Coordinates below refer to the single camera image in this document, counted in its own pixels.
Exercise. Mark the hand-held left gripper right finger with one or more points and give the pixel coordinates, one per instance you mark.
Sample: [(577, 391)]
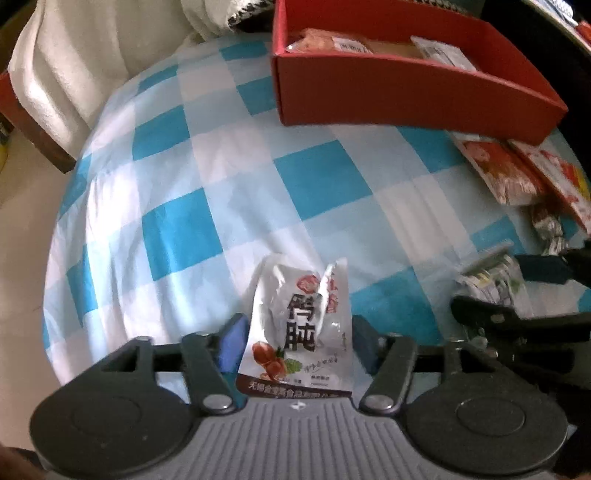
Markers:
[(364, 346)]

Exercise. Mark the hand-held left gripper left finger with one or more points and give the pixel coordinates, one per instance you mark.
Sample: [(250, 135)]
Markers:
[(231, 346)]

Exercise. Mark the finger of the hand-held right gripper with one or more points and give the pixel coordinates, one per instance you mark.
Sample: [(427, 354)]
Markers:
[(485, 314), (545, 270)]

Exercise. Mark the white green snack packet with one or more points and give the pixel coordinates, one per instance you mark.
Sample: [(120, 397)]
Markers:
[(489, 281)]

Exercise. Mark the brown foil snack packet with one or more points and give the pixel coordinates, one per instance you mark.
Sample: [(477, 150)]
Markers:
[(549, 228)]

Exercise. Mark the white snack packet brown band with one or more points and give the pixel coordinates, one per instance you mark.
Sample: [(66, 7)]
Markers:
[(295, 323)]

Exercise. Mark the red yellow snack packet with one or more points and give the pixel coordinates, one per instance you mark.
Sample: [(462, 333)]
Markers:
[(558, 180)]

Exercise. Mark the red cardboard box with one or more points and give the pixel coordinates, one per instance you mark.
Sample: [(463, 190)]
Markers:
[(392, 101)]

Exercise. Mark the clear sausage packet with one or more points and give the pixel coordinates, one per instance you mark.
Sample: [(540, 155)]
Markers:
[(443, 53)]

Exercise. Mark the orange-brown barcode snack packet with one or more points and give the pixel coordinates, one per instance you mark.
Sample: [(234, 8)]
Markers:
[(318, 41)]

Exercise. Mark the blue white checkered tablecloth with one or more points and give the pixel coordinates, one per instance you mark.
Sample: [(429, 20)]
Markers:
[(207, 184)]

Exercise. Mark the red-brown box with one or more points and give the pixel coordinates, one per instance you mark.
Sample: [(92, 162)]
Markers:
[(46, 152)]

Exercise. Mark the white towel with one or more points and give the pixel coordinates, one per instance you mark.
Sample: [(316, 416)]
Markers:
[(69, 69)]

